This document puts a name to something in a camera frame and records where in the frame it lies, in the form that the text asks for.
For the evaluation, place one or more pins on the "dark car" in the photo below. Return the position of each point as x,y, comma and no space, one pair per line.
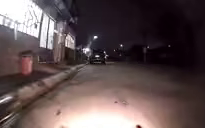
97,57

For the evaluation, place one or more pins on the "street lamp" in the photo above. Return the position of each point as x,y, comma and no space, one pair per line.
95,37

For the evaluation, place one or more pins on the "grey asphalt road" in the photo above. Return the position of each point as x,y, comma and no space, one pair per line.
130,90

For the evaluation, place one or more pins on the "pole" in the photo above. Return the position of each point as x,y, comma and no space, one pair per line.
144,55

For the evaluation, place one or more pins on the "kerb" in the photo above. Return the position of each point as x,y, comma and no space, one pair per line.
46,83

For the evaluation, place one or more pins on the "red bin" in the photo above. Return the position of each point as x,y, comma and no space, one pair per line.
26,63

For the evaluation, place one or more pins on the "building with lit windows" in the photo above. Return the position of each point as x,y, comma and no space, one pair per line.
30,26

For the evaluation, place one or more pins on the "pavement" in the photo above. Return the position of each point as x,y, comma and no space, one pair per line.
20,80

